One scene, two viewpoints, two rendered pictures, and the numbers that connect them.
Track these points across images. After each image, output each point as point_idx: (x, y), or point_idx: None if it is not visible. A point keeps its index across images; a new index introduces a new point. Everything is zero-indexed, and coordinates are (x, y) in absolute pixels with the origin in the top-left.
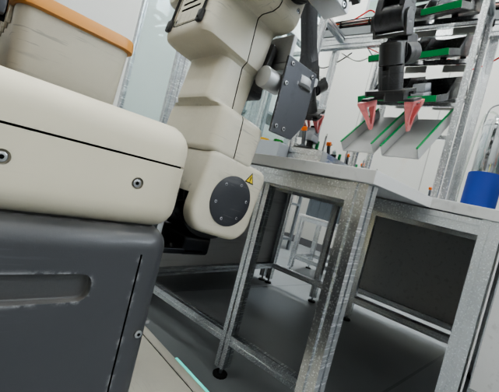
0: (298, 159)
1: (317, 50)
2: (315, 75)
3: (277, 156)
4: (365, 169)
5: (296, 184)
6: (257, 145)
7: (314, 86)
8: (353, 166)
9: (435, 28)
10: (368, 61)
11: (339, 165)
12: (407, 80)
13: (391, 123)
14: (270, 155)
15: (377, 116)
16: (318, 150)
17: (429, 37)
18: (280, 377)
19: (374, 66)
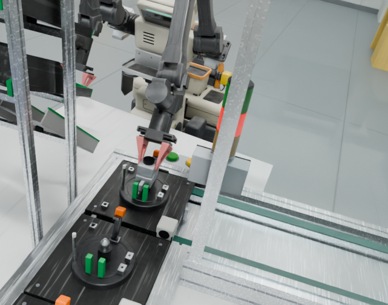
0: (120, 109)
1: (166, 43)
2: (122, 64)
3: (134, 115)
4: (85, 97)
5: None
6: (135, 98)
7: (121, 70)
8: (91, 99)
9: None
10: (90, 38)
11: (97, 101)
12: None
13: (39, 109)
14: (139, 117)
15: (48, 120)
16: (120, 149)
17: None
18: None
19: (74, 40)
